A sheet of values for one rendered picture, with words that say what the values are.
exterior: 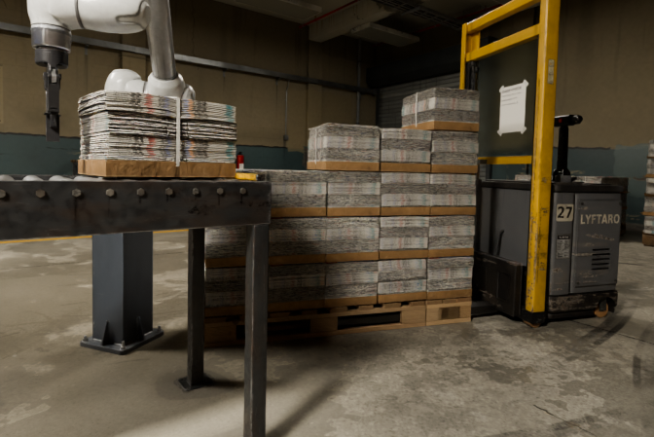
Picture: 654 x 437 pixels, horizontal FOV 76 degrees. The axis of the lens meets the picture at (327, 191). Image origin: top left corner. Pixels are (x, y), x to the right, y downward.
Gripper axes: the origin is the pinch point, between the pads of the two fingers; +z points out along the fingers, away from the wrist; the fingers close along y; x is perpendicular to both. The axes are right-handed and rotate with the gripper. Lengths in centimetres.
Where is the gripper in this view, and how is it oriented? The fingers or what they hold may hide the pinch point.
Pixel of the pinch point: (53, 127)
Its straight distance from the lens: 136.1
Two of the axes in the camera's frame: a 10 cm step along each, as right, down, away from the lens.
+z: -0.2, 10.0, 0.5
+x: -8.0, 0.1, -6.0
